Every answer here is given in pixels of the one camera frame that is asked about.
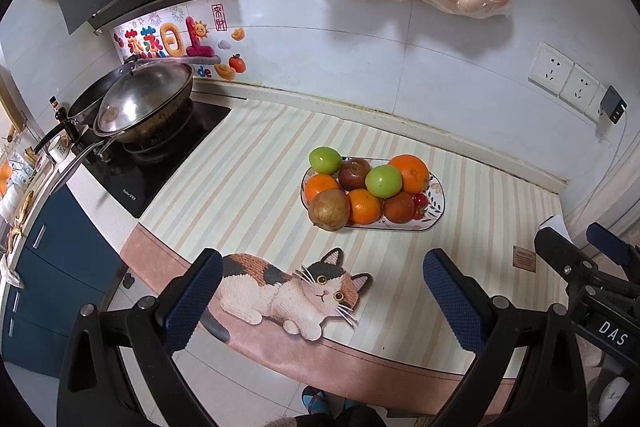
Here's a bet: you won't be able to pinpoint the blue patterned slipper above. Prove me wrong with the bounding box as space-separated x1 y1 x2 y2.
301 386 346 415

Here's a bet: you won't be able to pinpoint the green apple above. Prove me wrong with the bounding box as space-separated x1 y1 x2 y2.
308 147 343 175
365 165 403 199

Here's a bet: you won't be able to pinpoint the dark red apple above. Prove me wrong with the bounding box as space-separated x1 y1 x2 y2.
338 158 373 192

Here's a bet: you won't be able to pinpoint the white paper piece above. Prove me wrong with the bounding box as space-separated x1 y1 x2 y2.
539 214 571 240

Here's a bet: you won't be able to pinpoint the white towel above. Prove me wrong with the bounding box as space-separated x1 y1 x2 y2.
0 252 26 290

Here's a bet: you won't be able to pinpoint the small orange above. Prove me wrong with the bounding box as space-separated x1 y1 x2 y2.
305 174 342 202

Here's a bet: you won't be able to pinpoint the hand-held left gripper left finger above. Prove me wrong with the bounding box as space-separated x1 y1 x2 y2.
57 248 224 427

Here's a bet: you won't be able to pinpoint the large orange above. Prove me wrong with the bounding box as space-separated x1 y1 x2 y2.
387 154 431 195

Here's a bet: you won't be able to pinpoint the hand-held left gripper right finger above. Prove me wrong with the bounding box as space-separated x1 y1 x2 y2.
422 248 586 427

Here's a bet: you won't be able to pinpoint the steel wok lid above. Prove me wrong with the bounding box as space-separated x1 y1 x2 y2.
95 64 193 138

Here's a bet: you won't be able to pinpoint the small red tomato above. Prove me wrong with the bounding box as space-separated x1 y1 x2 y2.
411 192 431 220

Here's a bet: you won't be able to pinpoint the steel wok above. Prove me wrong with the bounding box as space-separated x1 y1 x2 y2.
47 62 196 200

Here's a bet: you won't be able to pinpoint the white wall socket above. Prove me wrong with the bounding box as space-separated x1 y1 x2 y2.
529 41 576 96
559 63 603 114

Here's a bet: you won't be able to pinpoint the white charger cable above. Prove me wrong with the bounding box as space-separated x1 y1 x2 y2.
597 119 632 188

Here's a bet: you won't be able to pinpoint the reddish brown round fruit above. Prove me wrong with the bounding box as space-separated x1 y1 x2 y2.
383 192 416 225

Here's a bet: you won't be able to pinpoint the black glass gas stove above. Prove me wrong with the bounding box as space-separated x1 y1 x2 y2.
80 99 233 218

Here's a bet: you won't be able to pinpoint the colourful wall stickers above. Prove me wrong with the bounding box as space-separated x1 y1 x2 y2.
112 4 248 80

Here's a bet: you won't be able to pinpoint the black plug-in charger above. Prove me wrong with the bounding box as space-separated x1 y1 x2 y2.
599 86 628 125

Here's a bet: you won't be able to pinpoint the brown pear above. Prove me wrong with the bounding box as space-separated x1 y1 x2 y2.
307 188 351 233

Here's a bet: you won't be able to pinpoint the person's dark trousers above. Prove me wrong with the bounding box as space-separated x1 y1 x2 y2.
295 404 396 427

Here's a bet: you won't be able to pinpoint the white mug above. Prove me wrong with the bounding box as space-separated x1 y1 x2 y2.
47 138 73 164

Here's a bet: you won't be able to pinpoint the black handled frying pan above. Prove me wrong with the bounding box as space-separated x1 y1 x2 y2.
32 67 136 155

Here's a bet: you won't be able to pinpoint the striped cat print mat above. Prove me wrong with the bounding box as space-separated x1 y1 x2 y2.
120 99 571 418

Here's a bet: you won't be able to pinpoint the medium orange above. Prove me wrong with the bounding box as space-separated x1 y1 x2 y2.
346 188 383 226

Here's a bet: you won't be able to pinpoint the patterned oval plate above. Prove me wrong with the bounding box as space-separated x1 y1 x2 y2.
300 157 446 233

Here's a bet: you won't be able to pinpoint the blue kitchen cabinet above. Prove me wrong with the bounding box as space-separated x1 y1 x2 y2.
0 184 126 378

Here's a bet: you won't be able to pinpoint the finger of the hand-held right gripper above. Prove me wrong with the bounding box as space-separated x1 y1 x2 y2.
586 222 640 268
534 227 597 303

